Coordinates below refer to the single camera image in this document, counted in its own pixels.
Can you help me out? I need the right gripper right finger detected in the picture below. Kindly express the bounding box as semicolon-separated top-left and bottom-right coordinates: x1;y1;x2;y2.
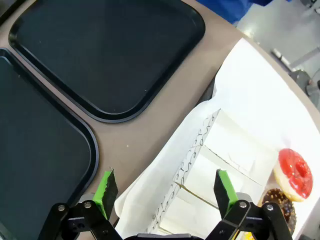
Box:
204;168;293;240

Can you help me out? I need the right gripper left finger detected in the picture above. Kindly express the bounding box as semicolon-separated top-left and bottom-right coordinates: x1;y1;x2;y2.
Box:
37;168;123;240

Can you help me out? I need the chocolate nut donut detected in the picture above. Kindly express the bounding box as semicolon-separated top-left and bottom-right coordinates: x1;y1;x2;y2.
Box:
258;187;297;233

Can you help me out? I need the red glazed donut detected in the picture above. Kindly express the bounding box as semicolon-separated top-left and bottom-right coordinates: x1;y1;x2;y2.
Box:
273;148;314;203

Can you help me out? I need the black plastic serving tray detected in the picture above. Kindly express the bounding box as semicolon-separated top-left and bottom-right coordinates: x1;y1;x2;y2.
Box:
8;0;206;123
0;48;100;240

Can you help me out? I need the white paper sheet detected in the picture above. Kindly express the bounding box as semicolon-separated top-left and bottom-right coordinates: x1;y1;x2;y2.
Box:
114;37;320;240

